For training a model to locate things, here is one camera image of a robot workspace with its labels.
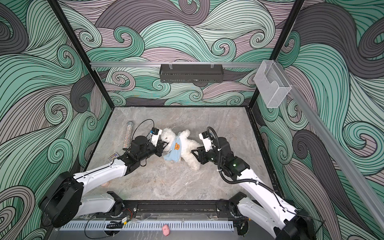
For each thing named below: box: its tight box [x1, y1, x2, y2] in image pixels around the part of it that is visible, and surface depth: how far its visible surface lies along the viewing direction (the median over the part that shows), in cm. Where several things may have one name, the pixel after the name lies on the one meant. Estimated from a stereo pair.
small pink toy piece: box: [162, 224, 171, 237], surface depth 67 cm
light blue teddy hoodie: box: [164, 132, 182, 162], surface depth 83 cm
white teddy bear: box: [161, 128, 202, 170], surface depth 83 cm
